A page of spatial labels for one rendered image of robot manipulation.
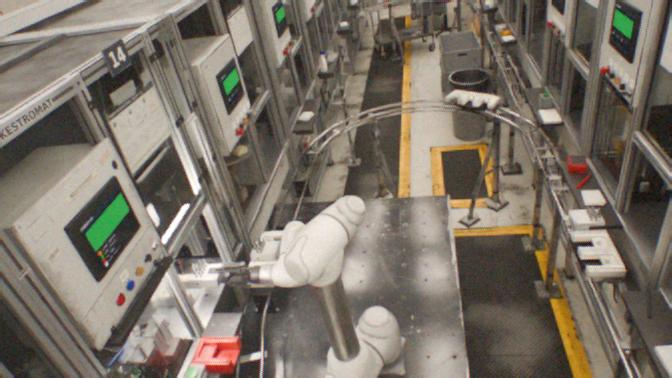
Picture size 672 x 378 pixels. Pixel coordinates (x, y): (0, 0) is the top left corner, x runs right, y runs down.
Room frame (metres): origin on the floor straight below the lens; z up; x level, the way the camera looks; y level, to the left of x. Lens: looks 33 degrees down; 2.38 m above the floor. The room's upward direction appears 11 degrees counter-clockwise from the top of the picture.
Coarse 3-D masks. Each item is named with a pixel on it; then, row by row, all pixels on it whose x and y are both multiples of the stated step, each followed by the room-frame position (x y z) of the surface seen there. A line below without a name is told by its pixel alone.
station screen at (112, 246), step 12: (120, 192) 1.23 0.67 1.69; (108, 204) 1.17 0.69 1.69; (96, 216) 1.11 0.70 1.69; (132, 216) 1.23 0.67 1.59; (84, 228) 1.06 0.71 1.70; (120, 228) 1.17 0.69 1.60; (132, 228) 1.21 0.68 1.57; (108, 240) 1.11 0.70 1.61; (120, 240) 1.14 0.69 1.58; (96, 252) 1.05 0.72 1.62; (108, 252) 1.08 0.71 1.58; (108, 264) 1.06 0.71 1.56
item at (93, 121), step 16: (160, 64) 1.75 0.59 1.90; (80, 80) 1.34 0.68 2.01; (160, 80) 1.71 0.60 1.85; (80, 96) 1.31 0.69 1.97; (80, 112) 1.32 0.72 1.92; (96, 112) 1.34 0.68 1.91; (96, 128) 1.31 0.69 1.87; (112, 144) 1.34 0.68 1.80; (192, 160) 1.72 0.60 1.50; (128, 176) 1.34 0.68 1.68; (208, 192) 1.74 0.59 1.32; (144, 208) 1.34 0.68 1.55; (208, 208) 1.71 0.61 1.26; (208, 224) 1.72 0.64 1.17; (160, 240) 1.34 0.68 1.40; (224, 240) 1.72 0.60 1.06; (160, 256) 1.31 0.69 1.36; (176, 272) 1.34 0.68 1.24; (176, 288) 1.31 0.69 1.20; (192, 320) 1.31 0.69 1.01
